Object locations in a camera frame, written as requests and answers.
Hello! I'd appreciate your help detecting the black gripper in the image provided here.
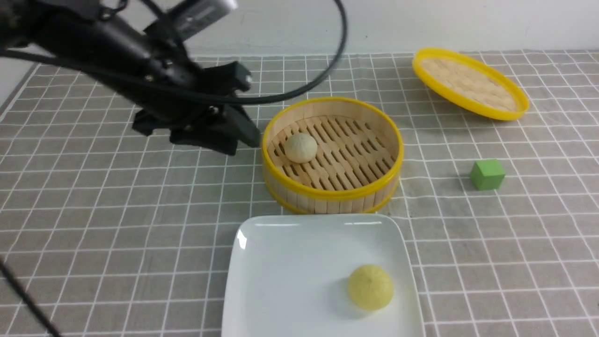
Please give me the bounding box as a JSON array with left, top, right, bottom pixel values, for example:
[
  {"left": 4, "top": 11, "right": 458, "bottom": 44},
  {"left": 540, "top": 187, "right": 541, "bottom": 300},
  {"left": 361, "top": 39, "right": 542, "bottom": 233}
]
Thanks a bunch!
[{"left": 132, "top": 47, "right": 261, "bottom": 155}]

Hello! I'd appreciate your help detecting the white steamed bun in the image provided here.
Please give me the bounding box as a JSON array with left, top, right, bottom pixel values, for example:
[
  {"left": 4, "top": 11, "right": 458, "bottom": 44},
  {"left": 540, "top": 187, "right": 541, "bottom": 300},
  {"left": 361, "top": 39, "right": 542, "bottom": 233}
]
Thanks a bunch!
[{"left": 283, "top": 133, "right": 318, "bottom": 164}]

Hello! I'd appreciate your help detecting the yellow steamed bun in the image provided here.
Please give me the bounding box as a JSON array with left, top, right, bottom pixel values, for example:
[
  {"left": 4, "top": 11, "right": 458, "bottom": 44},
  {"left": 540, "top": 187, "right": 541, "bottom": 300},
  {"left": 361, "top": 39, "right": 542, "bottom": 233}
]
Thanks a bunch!
[{"left": 347, "top": 264, "right": 394, "bottom": 311}]

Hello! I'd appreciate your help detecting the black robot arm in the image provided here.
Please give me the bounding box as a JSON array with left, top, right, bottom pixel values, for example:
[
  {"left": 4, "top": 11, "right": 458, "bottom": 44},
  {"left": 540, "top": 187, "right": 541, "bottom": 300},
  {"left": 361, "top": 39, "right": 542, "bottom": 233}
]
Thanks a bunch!
[{"left": 1, "top": 0, "right": 261, "bottom": 155}]

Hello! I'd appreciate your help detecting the white square plate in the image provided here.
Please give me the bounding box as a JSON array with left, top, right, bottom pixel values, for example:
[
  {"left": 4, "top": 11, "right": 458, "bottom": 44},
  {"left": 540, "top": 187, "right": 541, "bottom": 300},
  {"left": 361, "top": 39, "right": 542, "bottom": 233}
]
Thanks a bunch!
[{"left": 221, "top": 213, "right": 426, "bottom": 337}]

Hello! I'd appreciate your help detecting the yellow rimmed bamboo steamer basket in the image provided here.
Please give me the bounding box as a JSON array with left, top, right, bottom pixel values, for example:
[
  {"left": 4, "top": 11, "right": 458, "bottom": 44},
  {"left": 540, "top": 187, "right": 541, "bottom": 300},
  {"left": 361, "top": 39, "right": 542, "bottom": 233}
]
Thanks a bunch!
[{"left": 261, "top": 97, "right": 405, "bottom": 214}]

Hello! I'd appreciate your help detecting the grey checked tablecloth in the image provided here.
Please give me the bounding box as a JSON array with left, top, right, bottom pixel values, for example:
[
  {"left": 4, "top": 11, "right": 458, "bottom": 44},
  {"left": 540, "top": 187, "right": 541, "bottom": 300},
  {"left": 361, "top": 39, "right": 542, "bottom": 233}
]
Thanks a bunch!
[{"left": 0, "top": 51, "right": 599, "bottom": 337}]

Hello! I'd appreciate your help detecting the yellow rimmed bamboo steamer lid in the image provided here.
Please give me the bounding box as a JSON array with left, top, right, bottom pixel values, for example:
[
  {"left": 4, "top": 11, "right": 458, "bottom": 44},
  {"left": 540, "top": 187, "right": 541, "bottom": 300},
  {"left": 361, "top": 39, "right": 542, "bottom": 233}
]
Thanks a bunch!
[{"left": 411, "top": 48, "right": 530, "bottom": 121}]

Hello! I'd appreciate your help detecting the green wooden cube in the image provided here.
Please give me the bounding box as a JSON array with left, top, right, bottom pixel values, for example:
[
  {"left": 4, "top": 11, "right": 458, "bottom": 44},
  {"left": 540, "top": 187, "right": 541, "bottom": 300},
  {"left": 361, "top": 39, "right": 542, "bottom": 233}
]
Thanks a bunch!
[{"left": 470, "top": 159, "right": 506, "bottom": 190}]

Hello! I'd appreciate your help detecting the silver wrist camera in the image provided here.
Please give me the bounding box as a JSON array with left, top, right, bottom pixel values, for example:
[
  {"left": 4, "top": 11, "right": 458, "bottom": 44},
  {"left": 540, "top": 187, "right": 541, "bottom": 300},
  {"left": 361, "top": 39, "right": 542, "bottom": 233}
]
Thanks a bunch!
[{"left": 166, "top": 0, "right": 238, "bottom": 41}]

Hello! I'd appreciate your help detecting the black cable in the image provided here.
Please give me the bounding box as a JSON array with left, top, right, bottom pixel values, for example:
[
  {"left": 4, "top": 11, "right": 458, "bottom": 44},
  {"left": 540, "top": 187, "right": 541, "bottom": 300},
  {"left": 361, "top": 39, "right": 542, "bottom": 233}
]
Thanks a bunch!
[{"left": 0, "top": 0, "right": 348, "bottom": 105}]

